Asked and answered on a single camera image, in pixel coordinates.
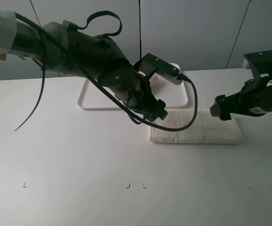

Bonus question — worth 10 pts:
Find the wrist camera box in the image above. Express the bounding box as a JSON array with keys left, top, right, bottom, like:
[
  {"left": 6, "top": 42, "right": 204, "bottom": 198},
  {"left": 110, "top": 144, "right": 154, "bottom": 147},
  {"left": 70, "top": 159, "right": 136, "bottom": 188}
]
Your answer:
[
  {"left": 133, "top": 53, "right": 182, "bottom": 85},
  {"left": 243, "top": 50, "right": 272, "bottom": 81}
]

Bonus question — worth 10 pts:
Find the white rectangular plastic tray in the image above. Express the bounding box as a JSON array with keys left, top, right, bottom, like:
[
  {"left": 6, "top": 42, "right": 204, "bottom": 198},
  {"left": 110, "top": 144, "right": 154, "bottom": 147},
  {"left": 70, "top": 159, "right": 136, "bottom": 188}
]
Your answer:
[{"left": 77, "top": 75, "right": 188, "bottom": 110}]

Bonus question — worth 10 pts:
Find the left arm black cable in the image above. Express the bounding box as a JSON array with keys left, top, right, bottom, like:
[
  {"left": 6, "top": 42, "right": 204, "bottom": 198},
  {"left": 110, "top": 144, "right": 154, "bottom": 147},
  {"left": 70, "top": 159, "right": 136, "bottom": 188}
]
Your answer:
[{"left": 13, "top": 9, "right": 199, "bottom": 132}]

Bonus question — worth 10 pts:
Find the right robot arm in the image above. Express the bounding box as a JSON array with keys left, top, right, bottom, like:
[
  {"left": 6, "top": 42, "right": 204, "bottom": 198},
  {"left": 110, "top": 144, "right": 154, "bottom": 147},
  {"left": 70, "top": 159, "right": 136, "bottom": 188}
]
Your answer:
[{"left": 210, "top": 77, "right": 272, "bottom": 121}]

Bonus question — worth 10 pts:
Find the cream white towel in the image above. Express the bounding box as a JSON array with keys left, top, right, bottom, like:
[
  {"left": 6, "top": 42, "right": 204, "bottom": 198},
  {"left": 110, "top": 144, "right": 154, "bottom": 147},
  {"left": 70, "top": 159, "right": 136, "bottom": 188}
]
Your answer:
[{"left": 148, "top": 109, "right": 243, "bottom": 144}]

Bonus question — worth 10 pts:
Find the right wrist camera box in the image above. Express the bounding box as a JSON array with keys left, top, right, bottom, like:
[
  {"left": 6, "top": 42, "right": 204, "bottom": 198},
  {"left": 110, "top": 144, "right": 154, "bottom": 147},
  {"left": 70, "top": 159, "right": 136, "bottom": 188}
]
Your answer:
[{"left": 243, "top": 50, "right": 272, "bottom": 81}]

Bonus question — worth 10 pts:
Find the pink towel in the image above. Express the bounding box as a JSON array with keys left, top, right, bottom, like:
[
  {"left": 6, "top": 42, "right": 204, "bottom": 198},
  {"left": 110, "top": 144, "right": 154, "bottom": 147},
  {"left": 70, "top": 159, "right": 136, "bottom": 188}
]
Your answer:
[{"left": 138, "top": 71, "right": 158, "bottom": 87}]

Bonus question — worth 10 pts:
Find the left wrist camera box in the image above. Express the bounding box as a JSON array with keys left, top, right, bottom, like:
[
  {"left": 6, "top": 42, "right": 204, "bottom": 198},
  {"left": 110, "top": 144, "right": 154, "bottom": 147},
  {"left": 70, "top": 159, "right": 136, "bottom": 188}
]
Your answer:
[{"left": 133, "top": 53, "right": 182, "bottom": 85}]

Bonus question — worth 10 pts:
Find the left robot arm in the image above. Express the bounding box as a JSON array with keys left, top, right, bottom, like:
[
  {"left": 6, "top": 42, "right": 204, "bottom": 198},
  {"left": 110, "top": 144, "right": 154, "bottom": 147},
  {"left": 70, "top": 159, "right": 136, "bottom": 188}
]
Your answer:
[{"left": 0, "top": 8, "right": 167, "bottom": 121}]

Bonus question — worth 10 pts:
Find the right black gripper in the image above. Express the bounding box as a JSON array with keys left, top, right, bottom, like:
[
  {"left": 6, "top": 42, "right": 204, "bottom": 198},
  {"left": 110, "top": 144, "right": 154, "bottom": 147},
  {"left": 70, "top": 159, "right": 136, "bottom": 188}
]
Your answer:
[{"left": 210, "top": 77, "right": 272, "bottom": 121}]

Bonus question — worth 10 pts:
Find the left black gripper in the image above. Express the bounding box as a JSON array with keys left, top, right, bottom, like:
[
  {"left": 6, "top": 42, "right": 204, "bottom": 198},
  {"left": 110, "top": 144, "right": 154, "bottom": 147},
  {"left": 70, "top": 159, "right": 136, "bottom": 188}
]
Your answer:
[{"left": 126, "top": 89, "right": 168, "bottom": 121}]

